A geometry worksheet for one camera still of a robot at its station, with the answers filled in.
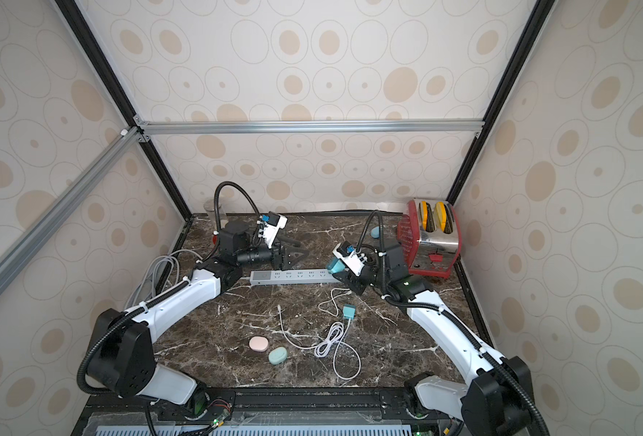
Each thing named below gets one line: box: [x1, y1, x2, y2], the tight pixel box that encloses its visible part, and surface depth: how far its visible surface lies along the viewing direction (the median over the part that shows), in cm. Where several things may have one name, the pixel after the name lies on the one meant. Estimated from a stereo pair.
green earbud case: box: [267, 346, 288, 366], surface depth 83 cm
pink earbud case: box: [248, 336, 269, 352], surface depth 85 cm
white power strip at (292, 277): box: [249, 268, 342, 287], surface depth 99 cm
